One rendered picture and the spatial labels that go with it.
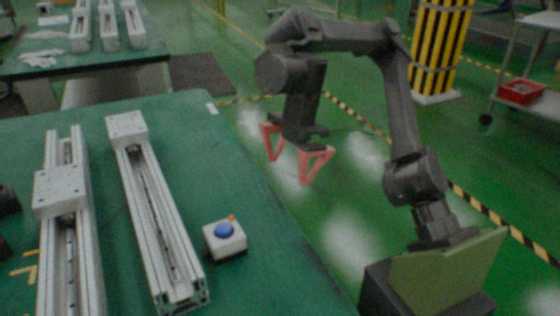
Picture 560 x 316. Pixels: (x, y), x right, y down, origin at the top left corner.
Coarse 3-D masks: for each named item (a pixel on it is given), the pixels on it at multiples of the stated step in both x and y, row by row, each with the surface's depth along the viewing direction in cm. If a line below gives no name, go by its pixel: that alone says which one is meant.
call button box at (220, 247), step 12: (204, 228) 83; (240, 228) 83; (216, 240) 80; (228, 240) 80; (240, 240) 80; (204, 252) 82; (216, 252) 79; (228, 252) 80; (240, 252) 82; (216, 264) 81
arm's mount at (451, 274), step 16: (480, 240) 63; (496, 240) 66; (400, 256) 72; (416, 256) 67; (432, 256) 62; (448, 256) 60; (464, 256) 63; (480, 256) 66; (400, 272) 72; (416, 272) 68; (432, 272) 63; (448, 272) 63; (464, 272) 67; (480, 272) 70; (400, 288) 74; (416, 288) 69; (432, 288) 64; (448, 288) 67; (464, 288) 71; (416, 304) 70; (432, 304) 68; (448, 304) 72
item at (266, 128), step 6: (270, 120) 66; (258, 126) 65; (264, 126) 64; (270, 126) 65; (276, 126) 66; (264, 132) 64; (270, 132) 65; (264, 138) 65; (282, 138) 68; (270, 144) 66; (282, 144) 68; (270, 150) 67; (276, 150) 68; (270, 156) 67; (276, 156) 68
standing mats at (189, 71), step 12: (12, 48) 492; (180, 60) 444; (192, 60) 444; (204, 60) 443; (216, 60) 445; (180, 72) 408; (192, 72) 407; (204, 72) 407; (216, 72) 407; (0, 84) 379; (180, 84) 377; (192, 84) 377; (204, 84) 377; (216, 84) 377; (228, 84) 376; (12, 96) 352; (216, 96) 353; (0, 108) 329; (12, 108) 329; (24, 108) 329
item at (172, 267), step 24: (144, 144) 110; (120, 168) 99; (144, 168) 106; (144, 192) 95; (168, 192) 90; (144, 216) 83; (168, 216) 83; (144, 240) 76; (168, 240) 81; (168, 264) 75; (192, 264) 71; (168, 288) 71; (192, 288) 70; (168, 312) 69
